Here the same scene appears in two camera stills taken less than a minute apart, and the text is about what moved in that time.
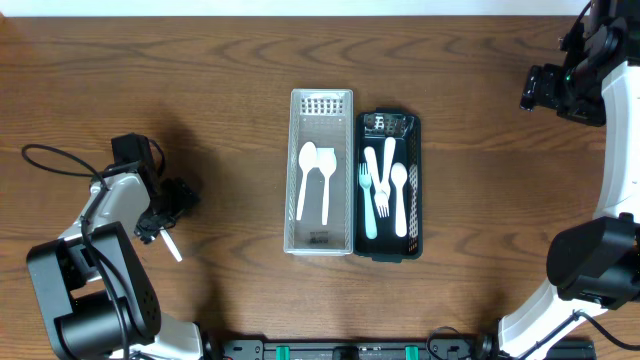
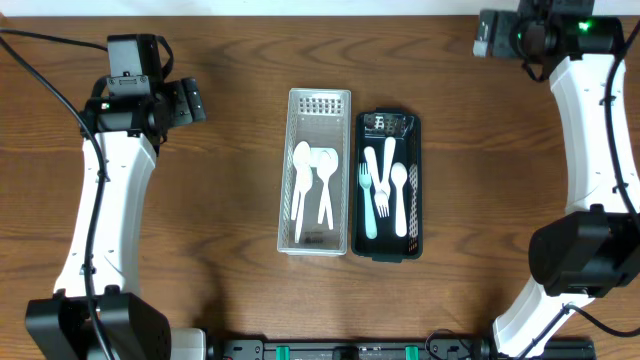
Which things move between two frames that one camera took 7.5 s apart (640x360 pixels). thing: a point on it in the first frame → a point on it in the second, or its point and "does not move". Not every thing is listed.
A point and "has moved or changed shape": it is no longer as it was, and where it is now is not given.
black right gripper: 541,88 → 502,43
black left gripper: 184,197 → 182,112
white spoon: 399,175 does not move
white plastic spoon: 173,248 → 327,165
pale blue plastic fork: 365,182 does not move
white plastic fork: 381,199 does not move
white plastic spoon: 307,156 has moved or changed shape
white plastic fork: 383,194 does not move
